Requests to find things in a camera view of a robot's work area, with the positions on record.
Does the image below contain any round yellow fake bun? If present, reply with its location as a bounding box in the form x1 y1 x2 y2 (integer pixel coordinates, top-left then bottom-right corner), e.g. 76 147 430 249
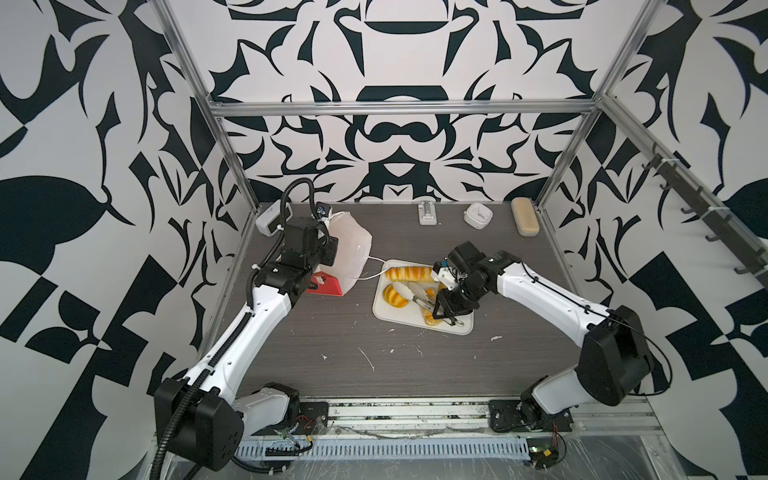
382 284 409 309

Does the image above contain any long ridged fake loaf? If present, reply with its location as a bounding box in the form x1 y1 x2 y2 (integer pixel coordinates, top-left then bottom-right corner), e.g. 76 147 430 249
385 265 434 283

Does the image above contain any long braided fake bread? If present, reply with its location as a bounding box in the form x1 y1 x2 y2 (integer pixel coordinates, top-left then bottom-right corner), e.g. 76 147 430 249
421 288 443 327

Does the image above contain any red white paper bag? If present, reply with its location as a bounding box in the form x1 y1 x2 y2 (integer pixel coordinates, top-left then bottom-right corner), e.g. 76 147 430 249
307 211 373 297

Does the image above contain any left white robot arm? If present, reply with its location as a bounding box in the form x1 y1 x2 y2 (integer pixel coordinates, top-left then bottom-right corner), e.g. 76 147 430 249
149 217 338 479

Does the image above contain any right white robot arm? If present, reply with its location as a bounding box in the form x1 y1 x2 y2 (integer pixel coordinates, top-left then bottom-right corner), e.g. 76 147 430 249
387 242 654 428

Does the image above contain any white plastic tray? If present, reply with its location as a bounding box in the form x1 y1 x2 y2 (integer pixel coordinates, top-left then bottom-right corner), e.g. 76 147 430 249
372 259 474 335

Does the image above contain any white digital clock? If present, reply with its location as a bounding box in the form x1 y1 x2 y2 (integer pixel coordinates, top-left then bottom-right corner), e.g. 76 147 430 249
256 200 284 237

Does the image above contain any small white alarm clock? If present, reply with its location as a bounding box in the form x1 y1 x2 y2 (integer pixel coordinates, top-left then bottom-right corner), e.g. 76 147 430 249
463 203 493 230

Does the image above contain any beige glasses case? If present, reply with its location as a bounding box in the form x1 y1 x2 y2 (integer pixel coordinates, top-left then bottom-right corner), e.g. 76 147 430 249
510 197 540 237

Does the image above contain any small circuit board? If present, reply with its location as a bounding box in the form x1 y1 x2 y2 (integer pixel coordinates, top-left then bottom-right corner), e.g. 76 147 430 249
527 435 568 471

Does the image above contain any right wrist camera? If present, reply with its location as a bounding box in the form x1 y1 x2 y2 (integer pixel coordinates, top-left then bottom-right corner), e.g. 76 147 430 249
431 259 458 290

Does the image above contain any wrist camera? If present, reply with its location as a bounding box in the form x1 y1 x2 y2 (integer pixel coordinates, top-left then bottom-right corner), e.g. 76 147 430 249
314 202 333 220
431 259 458 290

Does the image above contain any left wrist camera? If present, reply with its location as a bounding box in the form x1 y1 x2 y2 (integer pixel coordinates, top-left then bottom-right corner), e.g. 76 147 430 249
314 202 333 220

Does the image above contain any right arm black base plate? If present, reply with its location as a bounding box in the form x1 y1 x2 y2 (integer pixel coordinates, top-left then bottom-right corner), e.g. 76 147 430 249
488 399 573 433

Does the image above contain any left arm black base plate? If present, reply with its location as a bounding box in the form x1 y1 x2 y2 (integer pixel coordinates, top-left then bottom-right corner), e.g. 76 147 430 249
243 398 330 437

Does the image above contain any black corrugated cable conduit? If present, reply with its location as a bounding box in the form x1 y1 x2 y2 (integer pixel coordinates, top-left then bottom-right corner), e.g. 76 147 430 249
148 383 314 480

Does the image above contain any grey wall hook rail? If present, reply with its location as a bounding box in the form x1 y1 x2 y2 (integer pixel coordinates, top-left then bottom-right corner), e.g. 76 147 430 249
643 142 767 289

